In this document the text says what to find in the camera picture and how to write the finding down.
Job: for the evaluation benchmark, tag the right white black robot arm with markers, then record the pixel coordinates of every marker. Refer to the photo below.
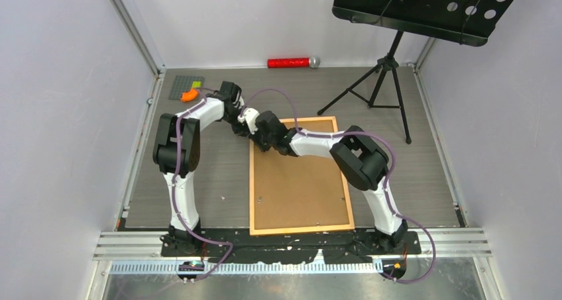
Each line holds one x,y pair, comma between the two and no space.
362,161

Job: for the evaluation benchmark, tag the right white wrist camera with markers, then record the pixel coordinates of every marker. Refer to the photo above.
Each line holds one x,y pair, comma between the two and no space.
248,117

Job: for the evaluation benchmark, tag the orange wooden picture frame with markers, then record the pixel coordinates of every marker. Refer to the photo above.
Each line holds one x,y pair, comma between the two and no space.
290,195

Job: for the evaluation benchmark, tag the orange curved block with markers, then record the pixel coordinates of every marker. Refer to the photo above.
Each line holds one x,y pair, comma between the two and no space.
190,95

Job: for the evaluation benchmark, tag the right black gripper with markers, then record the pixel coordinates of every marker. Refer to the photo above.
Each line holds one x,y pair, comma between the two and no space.
255,138

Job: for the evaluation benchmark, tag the black music stand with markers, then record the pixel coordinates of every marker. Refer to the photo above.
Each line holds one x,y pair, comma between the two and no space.
465,22

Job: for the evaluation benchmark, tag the grey lego baseplate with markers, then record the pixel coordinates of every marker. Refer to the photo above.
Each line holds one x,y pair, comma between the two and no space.
183,83

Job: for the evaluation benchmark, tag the red cylinder silver cap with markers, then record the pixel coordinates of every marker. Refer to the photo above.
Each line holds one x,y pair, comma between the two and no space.
303,62

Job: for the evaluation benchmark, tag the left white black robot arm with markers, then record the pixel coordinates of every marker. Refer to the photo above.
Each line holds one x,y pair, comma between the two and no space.
176,152

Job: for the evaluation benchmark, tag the aluminium front rail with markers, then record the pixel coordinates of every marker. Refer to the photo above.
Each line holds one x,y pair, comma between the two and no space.
140,253

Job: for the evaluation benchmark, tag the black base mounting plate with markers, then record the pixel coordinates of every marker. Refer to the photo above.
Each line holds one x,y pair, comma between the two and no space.
236,245

